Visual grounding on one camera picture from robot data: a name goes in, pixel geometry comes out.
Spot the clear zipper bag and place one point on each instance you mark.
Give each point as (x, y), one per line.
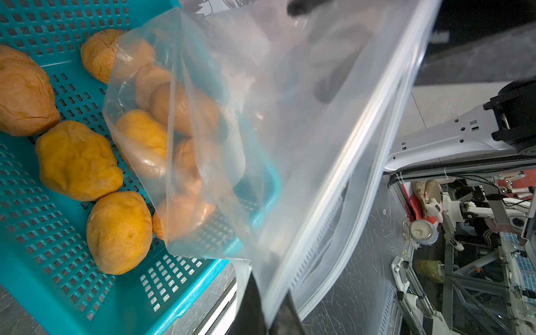
(310, 95)

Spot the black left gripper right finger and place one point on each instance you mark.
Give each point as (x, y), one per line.
(287, 321)

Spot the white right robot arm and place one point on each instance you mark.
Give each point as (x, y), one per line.
(505, 123)

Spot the white clock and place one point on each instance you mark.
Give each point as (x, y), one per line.
(423, 232)

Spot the round yellow potato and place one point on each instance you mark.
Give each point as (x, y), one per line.
(146, 143)

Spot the long yellow potato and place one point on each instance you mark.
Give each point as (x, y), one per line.
(76, 162)

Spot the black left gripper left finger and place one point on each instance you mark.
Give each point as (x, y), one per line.
(249, 319)

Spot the teal plastic basket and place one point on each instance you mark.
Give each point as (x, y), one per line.
(46, 265)

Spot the wrinkled brown potato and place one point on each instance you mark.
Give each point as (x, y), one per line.
(27, 97)

